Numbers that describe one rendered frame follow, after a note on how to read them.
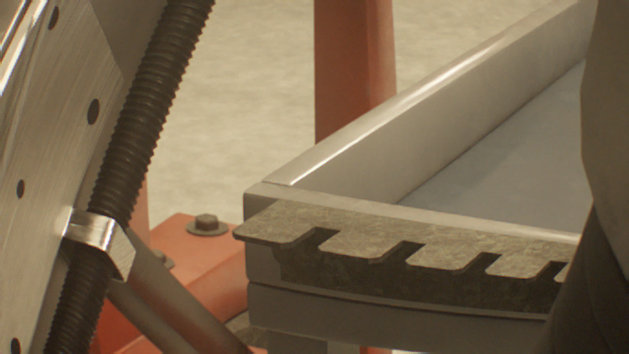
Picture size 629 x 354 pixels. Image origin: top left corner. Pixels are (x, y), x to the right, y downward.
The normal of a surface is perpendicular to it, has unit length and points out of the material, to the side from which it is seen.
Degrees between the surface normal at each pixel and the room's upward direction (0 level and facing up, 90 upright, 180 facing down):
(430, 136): 90
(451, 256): 0
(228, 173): 0
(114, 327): 90
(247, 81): 0
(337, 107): 90
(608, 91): 81
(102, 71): 90
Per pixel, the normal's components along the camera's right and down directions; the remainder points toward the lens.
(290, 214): -0.01, -0.94
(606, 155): -0.95, -0.04
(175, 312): 0.88, 0.15
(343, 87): -0.47, 0.30
